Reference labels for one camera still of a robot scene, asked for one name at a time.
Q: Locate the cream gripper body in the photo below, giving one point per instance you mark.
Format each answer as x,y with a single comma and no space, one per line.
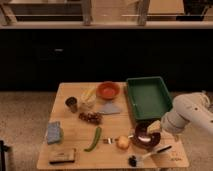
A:
155,127

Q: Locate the dark maroon bowl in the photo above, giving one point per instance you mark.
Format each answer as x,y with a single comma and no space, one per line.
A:
143,139

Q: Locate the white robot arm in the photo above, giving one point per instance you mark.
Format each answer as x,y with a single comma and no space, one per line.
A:
187,108

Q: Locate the green plastic tray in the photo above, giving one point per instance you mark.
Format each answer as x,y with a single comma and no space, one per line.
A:
149,97

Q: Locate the yellow onion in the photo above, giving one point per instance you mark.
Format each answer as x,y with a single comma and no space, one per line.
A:
123,142

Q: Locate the small metal fork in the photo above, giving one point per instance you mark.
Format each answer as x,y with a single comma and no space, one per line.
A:
110,140

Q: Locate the green cucumber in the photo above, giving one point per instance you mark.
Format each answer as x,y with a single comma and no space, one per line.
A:
95,141

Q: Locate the orange bowl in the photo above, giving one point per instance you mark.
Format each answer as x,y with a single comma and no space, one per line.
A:
107,90

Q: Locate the bunch of red grapes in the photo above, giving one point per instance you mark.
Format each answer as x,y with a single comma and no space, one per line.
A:
93,118

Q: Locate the clear plastic container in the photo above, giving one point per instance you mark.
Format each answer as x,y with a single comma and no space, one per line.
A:
87,103

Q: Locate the dark metal cup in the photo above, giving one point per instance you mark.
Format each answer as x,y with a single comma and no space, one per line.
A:
71,102

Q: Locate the brown wooden block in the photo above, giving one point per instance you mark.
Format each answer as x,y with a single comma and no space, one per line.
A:
62,156

